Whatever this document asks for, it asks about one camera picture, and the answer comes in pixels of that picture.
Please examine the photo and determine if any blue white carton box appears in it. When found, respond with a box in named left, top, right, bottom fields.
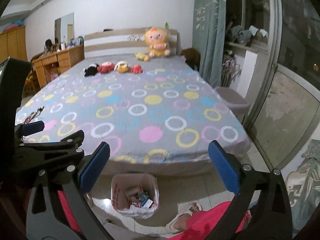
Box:
left=141, top=198, right=153, bottom=209

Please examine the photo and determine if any trash bin with plastic bag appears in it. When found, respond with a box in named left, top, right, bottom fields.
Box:
left=111, top=173, right=159, bottom=219

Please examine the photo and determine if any wooden chair with clothes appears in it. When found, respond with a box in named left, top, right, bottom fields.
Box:
left=22, top=70, right=41, bottom=98

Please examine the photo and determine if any red trouser leg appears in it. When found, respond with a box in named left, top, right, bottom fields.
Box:
left=167, top=200, right=251, bottom=240
left=57, top=190, right=82, bottom=233

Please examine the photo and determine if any grey plastic stool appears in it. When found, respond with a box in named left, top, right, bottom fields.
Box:
left=214, top=87, right=250, bottom=115

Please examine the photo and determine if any wooden desk with drawers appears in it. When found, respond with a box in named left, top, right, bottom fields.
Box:
left=31, top=44, right=85, bottom=88

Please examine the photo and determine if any foot in white slipper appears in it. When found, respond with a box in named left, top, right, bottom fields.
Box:
left=166, top=202, right=203, bottom=234

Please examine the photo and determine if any bed with circle-pattern sheet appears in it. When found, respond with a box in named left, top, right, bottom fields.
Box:
left=16, top=56, right=252, bottom=176

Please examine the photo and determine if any black white plush toy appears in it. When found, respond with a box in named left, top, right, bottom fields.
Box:
left=84, top=63, right=99, bottom=77

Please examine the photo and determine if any yellow wooden wardrobe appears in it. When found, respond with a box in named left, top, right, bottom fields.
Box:
left=0, top=26, right=27, bottom=62

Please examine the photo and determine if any yellow white plush toy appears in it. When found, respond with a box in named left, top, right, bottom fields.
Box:
left=114, top=61, right=130, bottom=73

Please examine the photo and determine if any dark brown chair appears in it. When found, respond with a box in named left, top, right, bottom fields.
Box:
left=180, top=48, right=201, bottom=70

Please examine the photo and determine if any small red plush toy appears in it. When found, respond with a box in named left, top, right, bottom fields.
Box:
left=131, top=64, right=143, bottom=74

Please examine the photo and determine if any small yellow plush toy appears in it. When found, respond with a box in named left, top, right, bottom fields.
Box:
left=135, top=53, right=150, bottom=62

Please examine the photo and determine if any wooden striped headboard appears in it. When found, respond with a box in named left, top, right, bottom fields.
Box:
left=84, top=28, right=177, bottom=59

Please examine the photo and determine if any large yellow plush doll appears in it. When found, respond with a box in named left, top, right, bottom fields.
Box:
left=144, top=27, right=171, bottom=58

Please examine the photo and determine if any green patterned curtain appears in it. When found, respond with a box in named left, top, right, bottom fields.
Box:
left=192, top=0, right=227, bottom=87

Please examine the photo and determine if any wall mirror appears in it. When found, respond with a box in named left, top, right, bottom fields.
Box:
left=54, top=12, right=74, bottom=43

